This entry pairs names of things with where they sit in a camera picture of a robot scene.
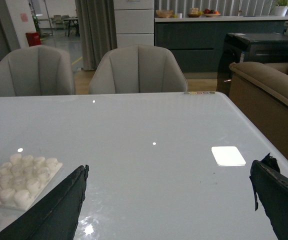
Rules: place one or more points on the left grey armchair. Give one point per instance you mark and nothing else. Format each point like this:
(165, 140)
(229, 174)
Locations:
(36, 71)

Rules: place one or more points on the fruit plate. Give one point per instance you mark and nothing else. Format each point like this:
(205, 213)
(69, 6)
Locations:
(211, 13)

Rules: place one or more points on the white studded base plate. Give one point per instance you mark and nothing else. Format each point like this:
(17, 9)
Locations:
(23, 178)

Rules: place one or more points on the white drawer cabinet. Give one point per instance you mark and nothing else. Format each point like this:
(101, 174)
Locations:
(134, 22)

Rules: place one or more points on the black box appliance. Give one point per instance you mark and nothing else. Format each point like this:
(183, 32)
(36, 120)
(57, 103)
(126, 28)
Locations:
(249, 47)

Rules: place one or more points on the red bin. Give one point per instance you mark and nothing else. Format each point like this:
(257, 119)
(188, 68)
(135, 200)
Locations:
(33, 38)

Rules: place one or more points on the white potted plant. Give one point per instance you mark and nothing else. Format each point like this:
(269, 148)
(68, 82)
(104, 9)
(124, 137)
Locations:
(279, 7)

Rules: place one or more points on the wooden bowl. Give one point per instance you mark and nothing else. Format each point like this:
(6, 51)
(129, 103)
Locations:
(164, 13)

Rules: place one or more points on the coloured sticker strip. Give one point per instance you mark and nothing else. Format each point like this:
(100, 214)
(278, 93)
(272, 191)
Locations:
(199, 92)

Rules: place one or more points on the grey armchair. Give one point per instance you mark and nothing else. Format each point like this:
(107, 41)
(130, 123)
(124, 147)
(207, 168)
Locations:
(138, 69)
(36, 71)

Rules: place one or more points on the right grey armchair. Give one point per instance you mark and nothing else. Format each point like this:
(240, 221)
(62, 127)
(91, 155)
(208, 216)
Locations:
(138, 69)

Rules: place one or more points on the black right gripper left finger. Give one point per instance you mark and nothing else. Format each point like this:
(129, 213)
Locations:
(55, 216)

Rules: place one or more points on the bread basket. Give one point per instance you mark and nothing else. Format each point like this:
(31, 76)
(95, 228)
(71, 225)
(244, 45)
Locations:
(195, 12)

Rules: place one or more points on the brown sofa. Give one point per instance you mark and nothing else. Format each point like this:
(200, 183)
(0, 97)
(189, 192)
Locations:
(260, 91)

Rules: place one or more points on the grey curtain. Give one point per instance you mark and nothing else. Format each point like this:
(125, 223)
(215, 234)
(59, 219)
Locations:
(97, 29)

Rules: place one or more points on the dark kitchen counter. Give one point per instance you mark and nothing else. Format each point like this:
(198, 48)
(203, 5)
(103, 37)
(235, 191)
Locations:
(197, 43)

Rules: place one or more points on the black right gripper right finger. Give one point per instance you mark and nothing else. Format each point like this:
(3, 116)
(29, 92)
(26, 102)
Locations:
(270, 187)

